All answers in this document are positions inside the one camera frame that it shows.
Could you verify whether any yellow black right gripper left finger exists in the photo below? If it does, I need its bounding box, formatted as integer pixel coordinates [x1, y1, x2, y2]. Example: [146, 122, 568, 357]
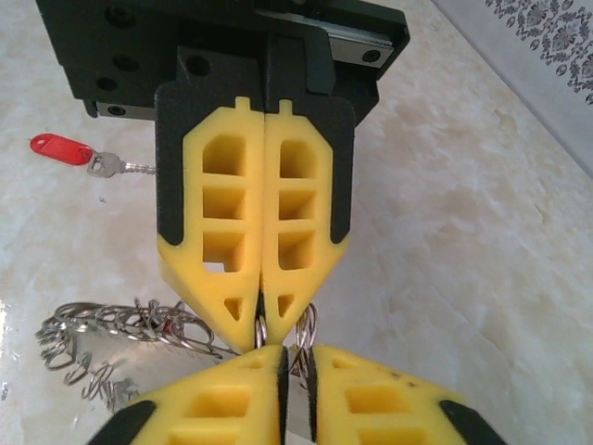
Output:
[90, 345, 291, 445]

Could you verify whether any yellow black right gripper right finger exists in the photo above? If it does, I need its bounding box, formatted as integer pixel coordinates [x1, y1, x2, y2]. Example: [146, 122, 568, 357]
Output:
[308, 345, 509, 445]

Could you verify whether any metal numbered plate with keyrings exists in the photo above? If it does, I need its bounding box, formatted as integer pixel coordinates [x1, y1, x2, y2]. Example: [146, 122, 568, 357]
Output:
[34, 298, 322, 414]

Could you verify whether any silver key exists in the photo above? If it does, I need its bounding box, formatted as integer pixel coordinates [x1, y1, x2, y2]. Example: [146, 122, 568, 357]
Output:
[86, 151, 158, 180]

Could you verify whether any red plastic key tag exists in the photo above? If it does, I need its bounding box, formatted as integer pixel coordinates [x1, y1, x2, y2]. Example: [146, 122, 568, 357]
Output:
[29, 133, 96, 168]

